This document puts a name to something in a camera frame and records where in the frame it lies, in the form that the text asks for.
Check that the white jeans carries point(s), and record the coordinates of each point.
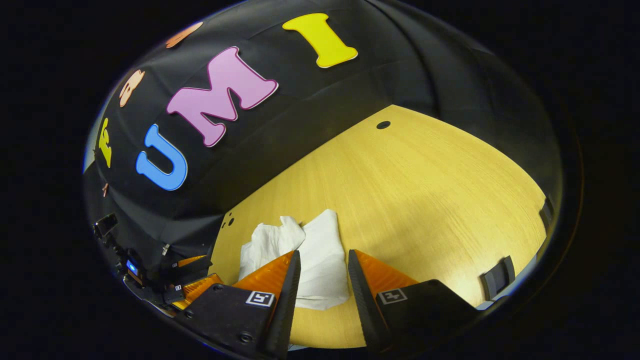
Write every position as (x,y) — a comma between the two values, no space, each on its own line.
(320,270)

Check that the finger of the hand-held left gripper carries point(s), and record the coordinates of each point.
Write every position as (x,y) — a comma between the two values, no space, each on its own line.
(195,263)
(197,290)

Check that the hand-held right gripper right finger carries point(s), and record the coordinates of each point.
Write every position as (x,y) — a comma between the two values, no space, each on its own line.
(365,305)

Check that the silver backdrop clip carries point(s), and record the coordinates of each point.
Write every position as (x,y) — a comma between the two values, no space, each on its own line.
(165,248)

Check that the copper backdrop clip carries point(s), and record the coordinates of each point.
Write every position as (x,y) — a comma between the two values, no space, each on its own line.
(105,189)

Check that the black table edge bracket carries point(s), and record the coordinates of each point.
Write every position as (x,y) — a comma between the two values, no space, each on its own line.
(546,214)
(497,279)

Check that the black backdrop cloth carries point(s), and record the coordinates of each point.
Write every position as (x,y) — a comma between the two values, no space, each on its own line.
(300,125)

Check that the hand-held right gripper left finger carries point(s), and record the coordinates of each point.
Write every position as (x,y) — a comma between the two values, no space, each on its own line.
(285,310)

